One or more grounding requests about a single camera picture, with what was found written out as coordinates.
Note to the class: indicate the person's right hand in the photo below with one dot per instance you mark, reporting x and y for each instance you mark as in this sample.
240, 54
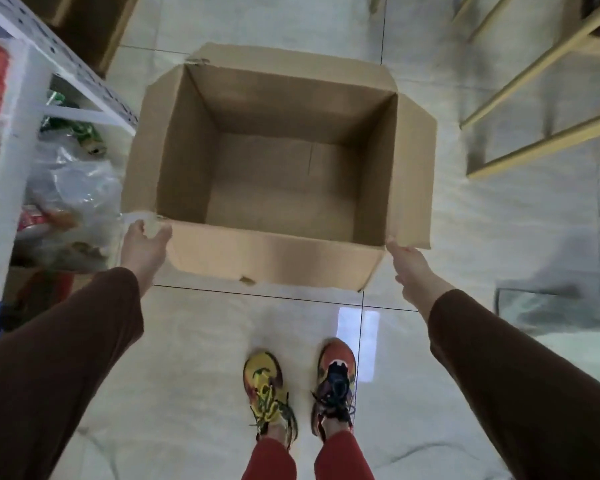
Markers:
414, 273

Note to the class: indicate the person's left hand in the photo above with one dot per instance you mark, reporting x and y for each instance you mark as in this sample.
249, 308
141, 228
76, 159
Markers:
140, 254

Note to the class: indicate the person's left thumb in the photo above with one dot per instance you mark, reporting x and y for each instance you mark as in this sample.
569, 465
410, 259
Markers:
161, 234

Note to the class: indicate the person's right thumb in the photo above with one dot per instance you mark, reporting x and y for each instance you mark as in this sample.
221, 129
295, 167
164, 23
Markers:
396, 249

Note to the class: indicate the brown cardboard box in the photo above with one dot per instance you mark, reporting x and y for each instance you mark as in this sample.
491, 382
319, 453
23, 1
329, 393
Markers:
280, 169
80, 24

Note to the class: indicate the person's right forearm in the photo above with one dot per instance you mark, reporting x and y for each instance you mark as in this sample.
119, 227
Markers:
525, 389

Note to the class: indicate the person's left forearm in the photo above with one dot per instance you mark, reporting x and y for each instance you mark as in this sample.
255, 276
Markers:
55, 364

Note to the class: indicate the clear plastic bag of goods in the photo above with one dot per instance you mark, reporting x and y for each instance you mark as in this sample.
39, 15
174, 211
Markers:
70, 209

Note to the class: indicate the red bag under shelf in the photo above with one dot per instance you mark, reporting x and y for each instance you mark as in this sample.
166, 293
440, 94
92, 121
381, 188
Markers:
40, 297

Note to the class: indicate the green snack packet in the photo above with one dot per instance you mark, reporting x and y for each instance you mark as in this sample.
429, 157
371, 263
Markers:
75, 127

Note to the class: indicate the red and black sneaker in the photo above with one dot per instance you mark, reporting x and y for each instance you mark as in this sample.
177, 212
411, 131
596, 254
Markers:
334, 384

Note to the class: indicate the white metal shelf rack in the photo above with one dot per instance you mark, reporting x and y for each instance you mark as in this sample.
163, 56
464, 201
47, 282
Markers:
15, 144

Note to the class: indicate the yellow sneaker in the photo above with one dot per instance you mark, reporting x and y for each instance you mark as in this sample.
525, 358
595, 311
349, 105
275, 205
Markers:
265, 389

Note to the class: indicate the person's red trousers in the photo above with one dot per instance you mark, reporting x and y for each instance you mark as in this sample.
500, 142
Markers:
307, 457

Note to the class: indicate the light wooden frame furniture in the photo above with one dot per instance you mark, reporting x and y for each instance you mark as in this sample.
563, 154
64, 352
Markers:
545, 84

